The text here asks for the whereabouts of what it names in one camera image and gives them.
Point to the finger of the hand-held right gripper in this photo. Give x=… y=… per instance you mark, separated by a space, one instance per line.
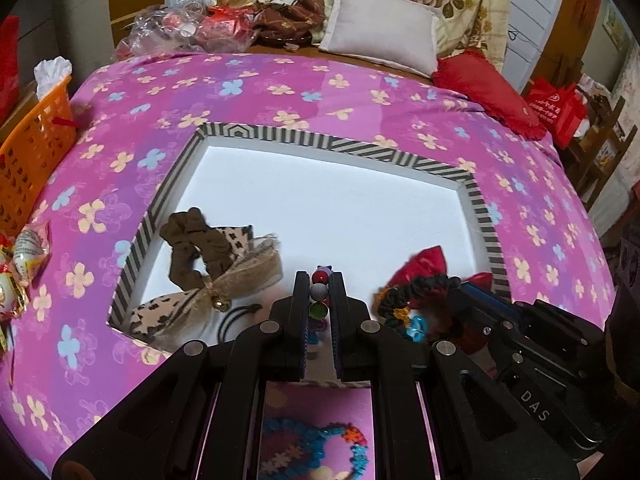
x=492 y=296
x=475 y=327

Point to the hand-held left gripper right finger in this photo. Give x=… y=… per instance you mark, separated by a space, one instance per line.
x=336 y=310

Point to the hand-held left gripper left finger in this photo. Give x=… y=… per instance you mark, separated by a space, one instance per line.
x=302 y=310

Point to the red fabric bow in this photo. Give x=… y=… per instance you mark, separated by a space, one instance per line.
x=425 y=265

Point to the striped cardboard box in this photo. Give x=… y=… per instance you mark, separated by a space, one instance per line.
x=325 y=195

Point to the blue bead charm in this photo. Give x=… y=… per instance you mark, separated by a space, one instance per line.
x=415 y=325

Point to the brown scrunchie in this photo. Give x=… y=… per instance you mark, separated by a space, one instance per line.
x=192 y=245

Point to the leopard burlap bow hair clip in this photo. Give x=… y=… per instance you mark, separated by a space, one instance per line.
x=160 y=315

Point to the wooden chair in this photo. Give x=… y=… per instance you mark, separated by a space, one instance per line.
x=600 y=150

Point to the red shopping bag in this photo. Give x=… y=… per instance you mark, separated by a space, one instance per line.
x=555 y=105

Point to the red cushion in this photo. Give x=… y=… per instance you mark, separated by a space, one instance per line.
x=490 y=90

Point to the pink floral bedsheet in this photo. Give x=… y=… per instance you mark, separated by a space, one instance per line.
x=350 y=95

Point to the white striped wrapped candy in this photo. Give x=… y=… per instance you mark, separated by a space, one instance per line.
x=30 y=255

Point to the grey pillow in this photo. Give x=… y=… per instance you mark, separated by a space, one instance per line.
x=380 y=25

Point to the red plastic bag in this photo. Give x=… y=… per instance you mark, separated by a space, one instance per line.
x=225 y=27

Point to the brown floral cloth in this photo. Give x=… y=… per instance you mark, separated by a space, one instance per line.
x=285 y=15

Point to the red gold wrapped candy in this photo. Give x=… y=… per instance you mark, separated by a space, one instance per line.
x=6 y=290

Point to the orange plastic basket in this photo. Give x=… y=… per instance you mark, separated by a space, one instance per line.
x=35 y=160

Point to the clear plastic bag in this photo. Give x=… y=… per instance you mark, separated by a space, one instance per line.
x=160 y=25

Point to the white tissue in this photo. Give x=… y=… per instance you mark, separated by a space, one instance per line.
x=52 y=72

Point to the red hanging cloth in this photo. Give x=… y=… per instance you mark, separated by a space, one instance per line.
x=10 y=60

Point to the wall picture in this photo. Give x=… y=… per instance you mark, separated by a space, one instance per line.
x=614 y=20

